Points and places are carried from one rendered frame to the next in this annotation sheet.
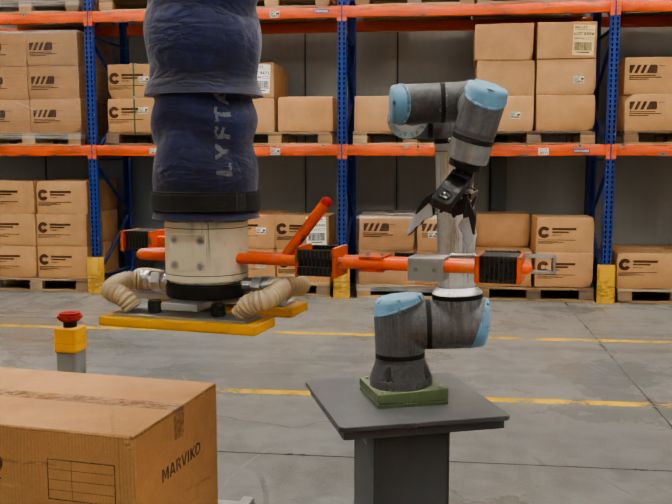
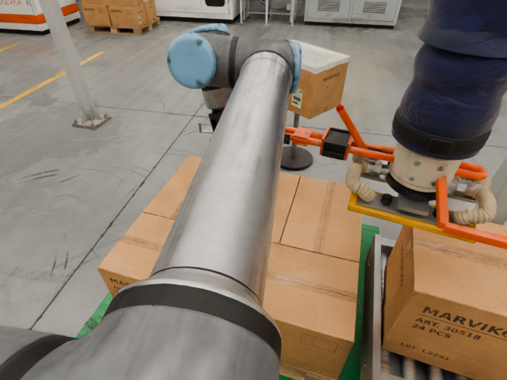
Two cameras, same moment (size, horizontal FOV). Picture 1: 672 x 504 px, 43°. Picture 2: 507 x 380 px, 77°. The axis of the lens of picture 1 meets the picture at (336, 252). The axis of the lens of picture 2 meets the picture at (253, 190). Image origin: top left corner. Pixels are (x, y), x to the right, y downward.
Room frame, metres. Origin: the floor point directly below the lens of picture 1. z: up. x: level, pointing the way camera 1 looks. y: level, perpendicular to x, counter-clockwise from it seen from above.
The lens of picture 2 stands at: (2.52, -0.16, 1.80)
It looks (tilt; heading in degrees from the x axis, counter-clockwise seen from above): 40 degrees down; 185
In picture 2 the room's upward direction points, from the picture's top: straight up
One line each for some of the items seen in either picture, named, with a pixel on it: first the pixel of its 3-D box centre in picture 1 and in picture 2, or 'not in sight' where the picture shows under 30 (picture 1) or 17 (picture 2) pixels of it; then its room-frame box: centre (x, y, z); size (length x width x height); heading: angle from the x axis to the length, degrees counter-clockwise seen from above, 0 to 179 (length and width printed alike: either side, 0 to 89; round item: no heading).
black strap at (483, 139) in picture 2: (206, 200); (438, 126); (1.74, 0.27, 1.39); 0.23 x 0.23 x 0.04
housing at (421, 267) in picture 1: (428, 267); not in sight; (1.59, -0.18, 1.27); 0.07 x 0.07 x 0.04; 72
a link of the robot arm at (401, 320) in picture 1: (402, 322); not in sight; (2.51, -0.20, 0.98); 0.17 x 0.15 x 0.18; 87
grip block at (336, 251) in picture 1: (321, 260); (336, 143); (1.66, 0.03, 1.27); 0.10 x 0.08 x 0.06; 162
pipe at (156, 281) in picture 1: (207, 287); (416, 179); (1.73, 0.27, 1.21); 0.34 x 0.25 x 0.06; 72
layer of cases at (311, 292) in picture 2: not in sight; (248, 245); (1.31, -0.29, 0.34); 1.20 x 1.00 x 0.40; 78
